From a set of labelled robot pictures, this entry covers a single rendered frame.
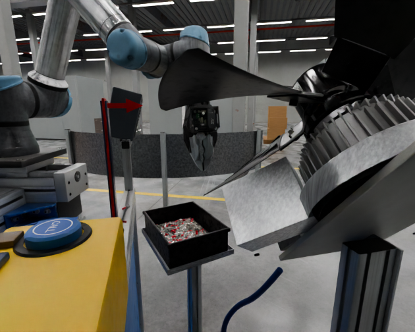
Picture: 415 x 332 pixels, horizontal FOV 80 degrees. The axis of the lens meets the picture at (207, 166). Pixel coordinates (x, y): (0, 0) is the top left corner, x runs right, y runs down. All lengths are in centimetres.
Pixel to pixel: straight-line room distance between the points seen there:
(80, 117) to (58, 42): 918
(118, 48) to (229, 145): 189
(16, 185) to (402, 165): 90
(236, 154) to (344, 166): 209
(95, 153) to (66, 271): 240
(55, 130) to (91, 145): 826
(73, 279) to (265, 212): 36
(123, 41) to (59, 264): 48
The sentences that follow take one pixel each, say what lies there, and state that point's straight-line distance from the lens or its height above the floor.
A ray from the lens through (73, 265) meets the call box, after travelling 20.
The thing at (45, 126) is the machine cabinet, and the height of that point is 49.
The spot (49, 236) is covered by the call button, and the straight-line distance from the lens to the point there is 23.
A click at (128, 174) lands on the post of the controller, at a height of 93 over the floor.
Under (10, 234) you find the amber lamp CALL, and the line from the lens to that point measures 26.
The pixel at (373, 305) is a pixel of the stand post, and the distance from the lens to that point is 67.
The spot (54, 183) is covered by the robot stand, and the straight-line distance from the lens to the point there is 85.
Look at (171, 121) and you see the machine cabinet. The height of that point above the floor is 82.
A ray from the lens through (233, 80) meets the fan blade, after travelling 41.
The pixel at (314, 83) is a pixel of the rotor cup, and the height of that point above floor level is 122.
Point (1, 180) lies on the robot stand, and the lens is 94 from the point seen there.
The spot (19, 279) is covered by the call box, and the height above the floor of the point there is 107.
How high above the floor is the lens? 118
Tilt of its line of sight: 13 degrees down
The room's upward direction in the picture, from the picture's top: straight up
